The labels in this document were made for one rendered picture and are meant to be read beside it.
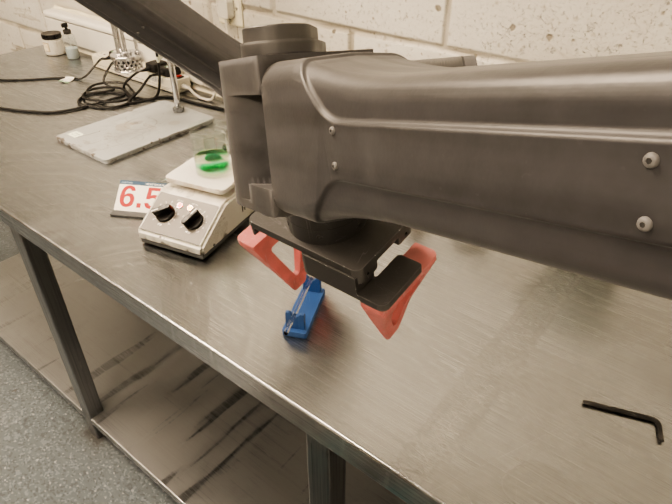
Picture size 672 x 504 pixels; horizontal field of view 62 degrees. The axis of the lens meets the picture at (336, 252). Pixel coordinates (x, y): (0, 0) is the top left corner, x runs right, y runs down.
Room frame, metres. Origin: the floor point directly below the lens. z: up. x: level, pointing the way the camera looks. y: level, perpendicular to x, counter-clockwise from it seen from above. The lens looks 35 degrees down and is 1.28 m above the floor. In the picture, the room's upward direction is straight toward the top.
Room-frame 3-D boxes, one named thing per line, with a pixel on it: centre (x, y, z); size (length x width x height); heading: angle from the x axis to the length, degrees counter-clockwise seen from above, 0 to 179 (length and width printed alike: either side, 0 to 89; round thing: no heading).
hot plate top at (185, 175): (0.87, 0.21, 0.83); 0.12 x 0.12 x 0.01; 65
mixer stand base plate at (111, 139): (1.24, 0.46, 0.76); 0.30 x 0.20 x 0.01; 141
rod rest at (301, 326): (0.60, 0.04, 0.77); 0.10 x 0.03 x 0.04; 166
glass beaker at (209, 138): (0.86, 0.20, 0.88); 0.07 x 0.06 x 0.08; 58
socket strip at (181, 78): (1.62, 0.56, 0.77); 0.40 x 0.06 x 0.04; 51
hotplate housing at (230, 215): (0.84, 0.22, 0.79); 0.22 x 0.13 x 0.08; 155
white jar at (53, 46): (1.86, 0.90, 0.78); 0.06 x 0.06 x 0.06
